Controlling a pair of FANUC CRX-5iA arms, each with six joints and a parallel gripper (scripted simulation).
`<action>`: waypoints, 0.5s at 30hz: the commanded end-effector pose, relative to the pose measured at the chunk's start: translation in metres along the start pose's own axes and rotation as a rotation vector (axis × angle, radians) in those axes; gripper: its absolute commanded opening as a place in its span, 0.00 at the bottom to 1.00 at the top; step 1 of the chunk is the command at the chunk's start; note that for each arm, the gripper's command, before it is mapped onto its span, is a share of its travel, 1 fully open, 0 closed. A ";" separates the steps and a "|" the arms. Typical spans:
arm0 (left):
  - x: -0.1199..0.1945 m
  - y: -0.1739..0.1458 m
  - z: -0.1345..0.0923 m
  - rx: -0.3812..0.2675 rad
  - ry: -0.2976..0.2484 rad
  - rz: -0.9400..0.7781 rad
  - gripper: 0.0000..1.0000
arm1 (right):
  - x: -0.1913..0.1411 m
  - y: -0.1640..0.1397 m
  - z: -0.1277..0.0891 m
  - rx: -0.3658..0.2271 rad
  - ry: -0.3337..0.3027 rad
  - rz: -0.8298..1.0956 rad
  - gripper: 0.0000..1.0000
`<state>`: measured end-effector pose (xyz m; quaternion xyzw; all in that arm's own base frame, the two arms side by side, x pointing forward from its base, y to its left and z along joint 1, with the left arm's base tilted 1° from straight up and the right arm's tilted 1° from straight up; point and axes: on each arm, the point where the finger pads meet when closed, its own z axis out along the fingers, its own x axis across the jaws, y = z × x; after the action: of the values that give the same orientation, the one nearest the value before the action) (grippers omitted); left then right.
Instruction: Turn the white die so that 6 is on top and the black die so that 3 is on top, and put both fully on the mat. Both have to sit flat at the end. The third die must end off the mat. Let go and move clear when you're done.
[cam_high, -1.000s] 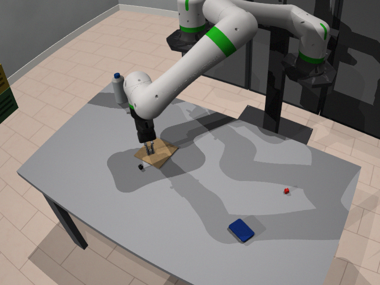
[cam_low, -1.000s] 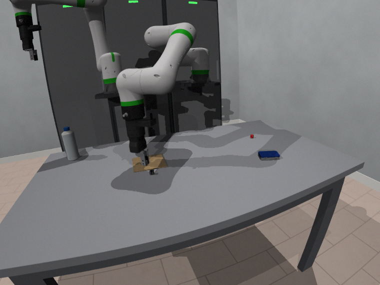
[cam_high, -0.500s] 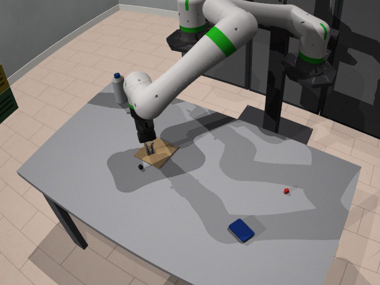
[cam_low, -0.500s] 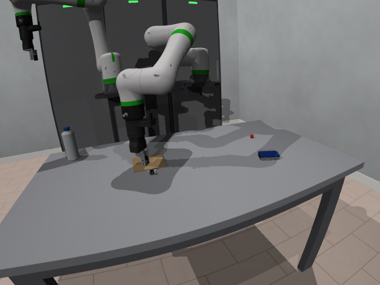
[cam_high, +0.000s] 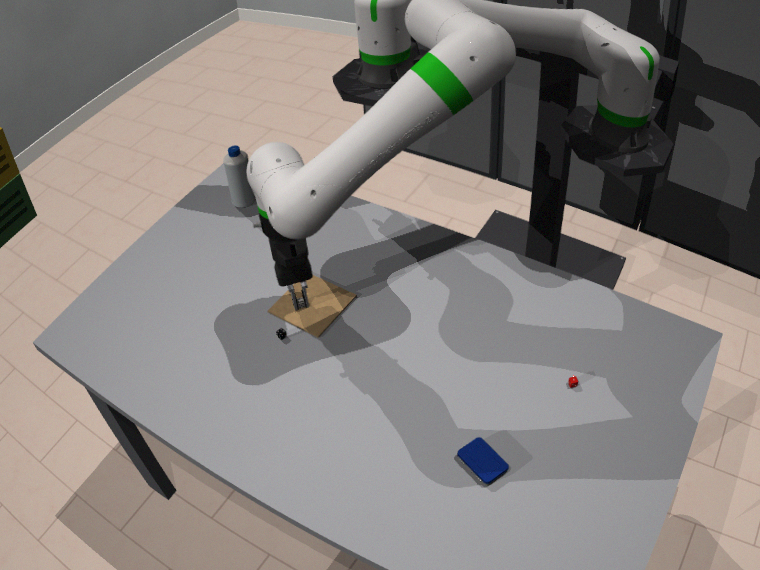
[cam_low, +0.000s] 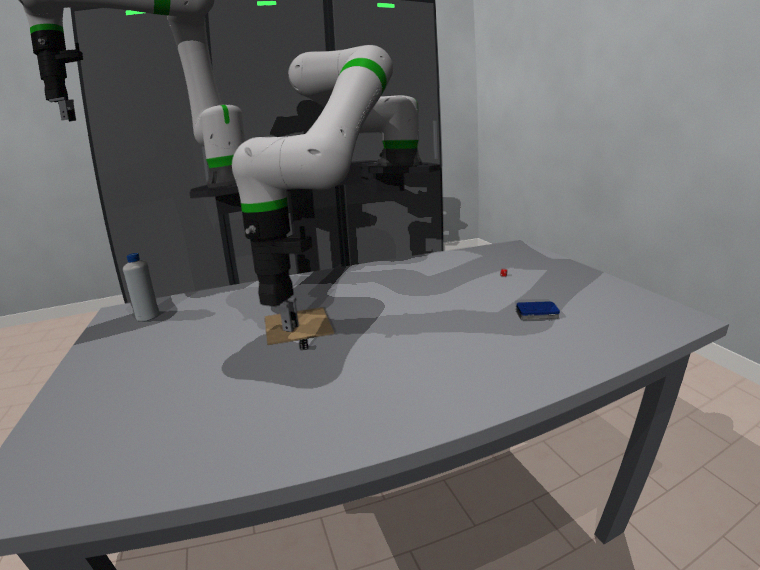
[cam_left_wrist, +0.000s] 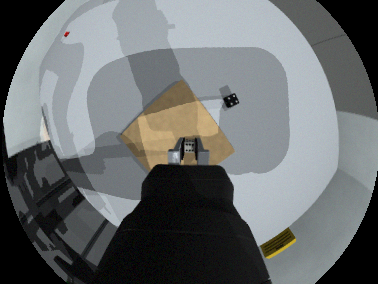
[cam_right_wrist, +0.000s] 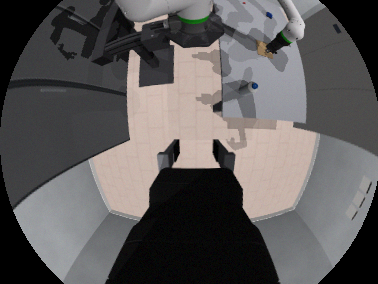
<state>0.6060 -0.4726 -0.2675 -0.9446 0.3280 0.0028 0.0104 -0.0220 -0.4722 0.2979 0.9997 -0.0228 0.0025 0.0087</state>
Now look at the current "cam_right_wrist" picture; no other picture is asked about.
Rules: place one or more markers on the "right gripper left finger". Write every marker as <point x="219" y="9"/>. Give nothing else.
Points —
<point x="169" y="156"/>

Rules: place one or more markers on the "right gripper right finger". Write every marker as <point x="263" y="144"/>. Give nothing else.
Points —
<point x="224" y="157"/>

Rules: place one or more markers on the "grey bottle with blue cap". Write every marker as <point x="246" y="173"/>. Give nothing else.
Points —
<point x="249" y="88"/>

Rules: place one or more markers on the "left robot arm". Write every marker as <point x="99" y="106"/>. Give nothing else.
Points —
<point x="293" y="29"/>

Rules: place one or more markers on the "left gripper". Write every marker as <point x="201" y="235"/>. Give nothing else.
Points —
<point x="277" y="43"/>

